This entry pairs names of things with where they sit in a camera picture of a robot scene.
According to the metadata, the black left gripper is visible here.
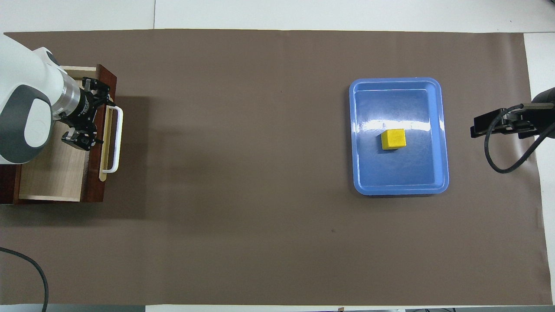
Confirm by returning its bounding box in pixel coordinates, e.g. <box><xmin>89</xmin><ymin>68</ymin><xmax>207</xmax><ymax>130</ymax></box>
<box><xmin>62</xmin><ymin>78</ymin><xmax>115</xmax><ymax>151</ymax></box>

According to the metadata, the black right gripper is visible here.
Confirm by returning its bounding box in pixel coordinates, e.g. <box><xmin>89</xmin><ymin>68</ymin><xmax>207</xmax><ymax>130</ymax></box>
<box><xmin>470</xmin><ymin>87</ymin><xmax>555</xmax><ymax>140</ymax></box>

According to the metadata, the wooden drawer with white handle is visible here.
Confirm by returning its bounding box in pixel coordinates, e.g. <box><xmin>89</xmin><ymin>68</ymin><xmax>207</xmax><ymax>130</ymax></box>
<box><xmin>17</xmin><ymin>64</ymin><xmax>124</xmax><ymax>203</ymax></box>

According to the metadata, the yellow cube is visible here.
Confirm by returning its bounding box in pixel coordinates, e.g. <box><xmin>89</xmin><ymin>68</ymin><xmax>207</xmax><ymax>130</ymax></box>
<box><xmin>381</xmin><ymin>128</ymin><xmax>407</xmax><ymax>151</ymax></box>

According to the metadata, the blue plastic tray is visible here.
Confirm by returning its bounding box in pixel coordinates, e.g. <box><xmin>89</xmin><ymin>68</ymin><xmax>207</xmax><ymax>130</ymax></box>
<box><xmin>349</xmin><ymin>78</ymin><xmax>450</xmax><ymax>196</ymax></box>

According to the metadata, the brown table mat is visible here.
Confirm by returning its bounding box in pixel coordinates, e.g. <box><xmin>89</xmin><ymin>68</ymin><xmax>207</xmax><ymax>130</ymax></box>
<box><xmin>0</xmin><ymin>29</ymin><xmax>553</xmax><ymax>306</ymax></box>

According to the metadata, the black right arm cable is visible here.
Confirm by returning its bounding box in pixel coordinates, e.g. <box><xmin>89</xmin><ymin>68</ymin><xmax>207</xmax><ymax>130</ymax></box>
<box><xmin>484</xmin><ymin>103</ymin><xmax>555</xmax><ymax>174</ymax></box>

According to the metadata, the black loose floor cable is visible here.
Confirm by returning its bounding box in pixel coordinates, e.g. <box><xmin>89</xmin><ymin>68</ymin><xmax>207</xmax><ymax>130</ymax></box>
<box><xmin>0</xmin><ymin>247</ymin><xmax>49</xmax><ymax>312</ymax></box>

